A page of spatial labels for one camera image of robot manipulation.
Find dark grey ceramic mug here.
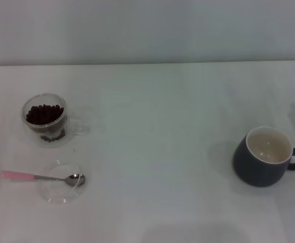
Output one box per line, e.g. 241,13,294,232
232,126,295,188

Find pink-handled metal spoon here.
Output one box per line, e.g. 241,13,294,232
0,170,87,188

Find coffee beans heap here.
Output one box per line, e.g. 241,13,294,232
25,103,67,144

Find clear glass saucer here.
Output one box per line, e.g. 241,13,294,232
39,159,88,206

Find double-wall glass cup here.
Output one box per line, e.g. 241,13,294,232
20,93,91,149

